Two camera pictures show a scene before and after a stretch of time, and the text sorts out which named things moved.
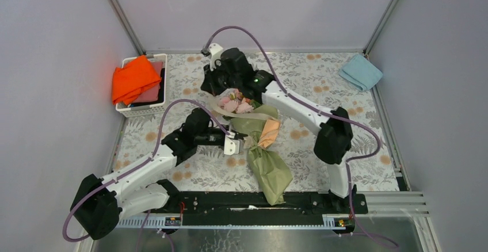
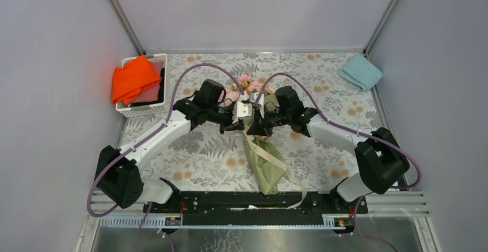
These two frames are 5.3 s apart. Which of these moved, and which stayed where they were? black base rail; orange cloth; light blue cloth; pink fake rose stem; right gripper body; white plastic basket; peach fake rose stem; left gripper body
Moved: peach fake rose stem; right gripper body; pink fake rose stem; left gripper body
Stayed: black base rail; white plastic basket; light blue cloth; orange cloth
